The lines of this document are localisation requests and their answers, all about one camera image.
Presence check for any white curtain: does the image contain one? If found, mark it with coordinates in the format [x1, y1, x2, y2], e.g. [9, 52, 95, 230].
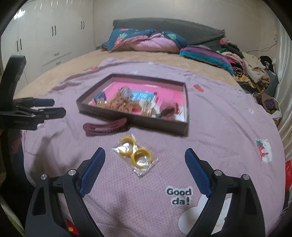
[275, 23, 291, 161]

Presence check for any dark shallow cardboard box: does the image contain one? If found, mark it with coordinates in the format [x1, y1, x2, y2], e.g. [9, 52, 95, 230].
[76, 74, 189, 136]

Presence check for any pile of clothes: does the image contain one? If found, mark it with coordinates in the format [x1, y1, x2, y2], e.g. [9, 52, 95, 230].
[217, 38, 282, 121]

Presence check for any pink book in box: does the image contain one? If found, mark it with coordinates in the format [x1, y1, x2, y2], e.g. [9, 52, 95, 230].
[88, 81, 186, 122]

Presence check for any beige bed sheet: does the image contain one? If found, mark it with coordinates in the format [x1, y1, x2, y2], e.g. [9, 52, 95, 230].
[14, 50, 239, 99]

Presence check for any cream and gold hair claw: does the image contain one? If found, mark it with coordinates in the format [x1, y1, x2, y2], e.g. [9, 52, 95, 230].
[139, 100, 156, 117]

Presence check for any floral blue pink quilt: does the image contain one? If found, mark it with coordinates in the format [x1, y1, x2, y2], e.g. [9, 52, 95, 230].
[101, 28, 188, 54]

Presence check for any grey headboard cushion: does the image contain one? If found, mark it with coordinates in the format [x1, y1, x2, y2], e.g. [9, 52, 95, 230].
[113, 17, 225, 45]

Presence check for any purple patterned blanket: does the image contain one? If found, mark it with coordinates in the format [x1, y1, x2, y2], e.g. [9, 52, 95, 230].
[22, 58, 285, 236]

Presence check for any beige dotted mesh bow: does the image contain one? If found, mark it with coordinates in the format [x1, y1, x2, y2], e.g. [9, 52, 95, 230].
[95, 87, 141, 113]

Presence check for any maroon hair clip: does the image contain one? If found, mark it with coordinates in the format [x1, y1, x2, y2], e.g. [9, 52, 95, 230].
[83, 118, 130, 136]

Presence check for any yellow hoop earrings bag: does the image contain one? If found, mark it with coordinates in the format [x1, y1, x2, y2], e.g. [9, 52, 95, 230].
[112, 134, 159, 178]

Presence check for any striped folded blanket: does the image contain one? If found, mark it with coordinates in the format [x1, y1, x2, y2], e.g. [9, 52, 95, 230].
[179, 45, 233, 76]

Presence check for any red cherry earrings card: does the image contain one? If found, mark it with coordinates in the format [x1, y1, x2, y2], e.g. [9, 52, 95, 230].
[173, 102, 184, 121]

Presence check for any white wardrobe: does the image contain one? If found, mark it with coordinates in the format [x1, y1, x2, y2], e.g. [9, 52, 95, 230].
[1, 0, 95, 93]

